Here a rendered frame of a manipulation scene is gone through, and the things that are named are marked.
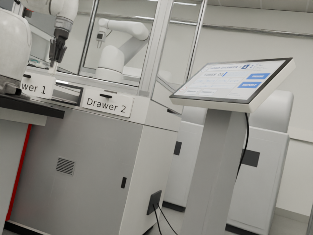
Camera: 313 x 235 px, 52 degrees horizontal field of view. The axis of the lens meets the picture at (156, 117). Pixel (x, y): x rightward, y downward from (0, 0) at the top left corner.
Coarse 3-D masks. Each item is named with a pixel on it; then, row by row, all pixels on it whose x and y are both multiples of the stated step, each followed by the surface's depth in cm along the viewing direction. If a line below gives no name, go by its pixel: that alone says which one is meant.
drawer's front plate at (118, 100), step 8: (88, 96) 182; (96, 96) 180; (112, 96) 178; (120, 96) 177; (96, 104) 180; (112, 104) 177; (120, 104) 176; (128, 104) 175; (112, 112) 177; (120, 112) 176; (128, 112) 175
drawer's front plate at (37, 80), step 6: (30, 72) 160; (24, 78) 161; (30, 78) 160; (36, 78) 159; (42, 78) 158; (48, 78) 157; (54, 78) 157; (24, 84) 160; (30, 84) 159; (36, 84) 158; (42, 84) 158; (48, 84) 157; (24, 90) 160; (36, 90) 158; (42, 90) 157; (48, 90) 156; (36, 96) 158; (42, 96) 157; (48, 96) 156
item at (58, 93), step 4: (56, 88) 163; (60, 88) 166; (64, 88) 170; (56, 92) 164; (60, 92) 167; (64, 92) 170; (68, 92) 175; (72, 92) 178; (76, 92) 182; (52, 96) 161; (56, 96) 164; (60, 96) 167; (64, 96) 171; (68, 96) 175; (72, 96) 178; (76, 96) 183; (64, 100) 183; (68, 100) 176; (72, 100) 179; (76, 100) 184
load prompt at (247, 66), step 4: (232, 64) 155; (236, 64) 153; (240, 64) 150; (244, 64) 148; (248, 64) 146; (252, 64) 144; (256, 64) 142; (212, 68) 164; (216, 68) 161; (220, 68) 158; (224, 68) 156; (228, 68) 154; (232, 68) 151; (236, 68) 149; (240, 68) 147; (244, 68) 145; (248, 68) 143; (252, 68) 141
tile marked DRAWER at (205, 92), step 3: (204, 90) 147; (207, 90) 145; (210, 90) 144; (213, 90) 142; (216, 90) 141; (201, 93) 146; (204, 93) 144; (207, 93) 143; (210, 93) 142; (213, 93) 140
